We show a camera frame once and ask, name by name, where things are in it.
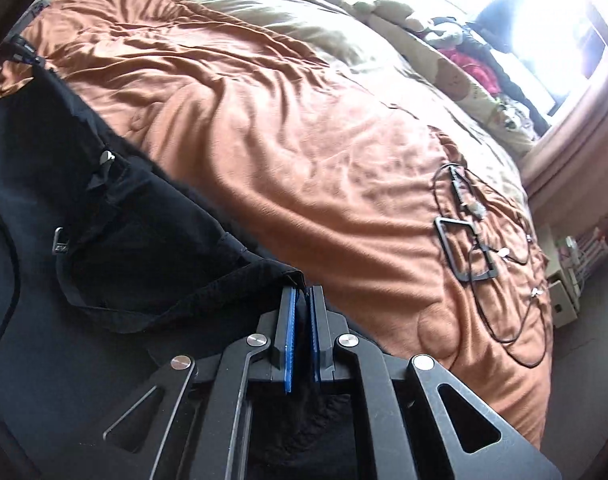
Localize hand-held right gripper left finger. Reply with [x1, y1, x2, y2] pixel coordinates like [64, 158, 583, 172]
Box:
[49, 286, 300, 480]

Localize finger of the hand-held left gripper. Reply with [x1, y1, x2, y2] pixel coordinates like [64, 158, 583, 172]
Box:
[5, 34, 46, 68]

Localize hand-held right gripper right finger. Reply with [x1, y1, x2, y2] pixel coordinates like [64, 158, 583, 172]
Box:
[309, 285, 566, 480]

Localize black pants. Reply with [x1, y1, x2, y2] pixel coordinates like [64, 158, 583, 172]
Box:
[0, 62, 357, 466]

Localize orange blanket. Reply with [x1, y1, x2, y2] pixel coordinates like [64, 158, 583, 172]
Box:
[0, 0, 555, 448]

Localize white nightstand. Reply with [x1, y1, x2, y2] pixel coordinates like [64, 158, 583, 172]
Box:
[545, 227, 608, 330]

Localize beige duvet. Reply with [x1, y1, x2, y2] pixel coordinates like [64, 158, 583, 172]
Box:
[164, 0, 435, 111]

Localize bear print pillow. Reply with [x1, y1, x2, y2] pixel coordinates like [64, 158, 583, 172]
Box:
[409, 25, 537, 157]

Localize red garment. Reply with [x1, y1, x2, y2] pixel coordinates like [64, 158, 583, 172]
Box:
[444, 45, 501, 97]

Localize pile of dark clothes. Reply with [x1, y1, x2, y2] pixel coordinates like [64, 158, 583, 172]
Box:
[429, 7, 552, 132]

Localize beige plush toy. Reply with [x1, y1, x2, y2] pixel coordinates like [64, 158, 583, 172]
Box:
[353, 0, 421, 32]

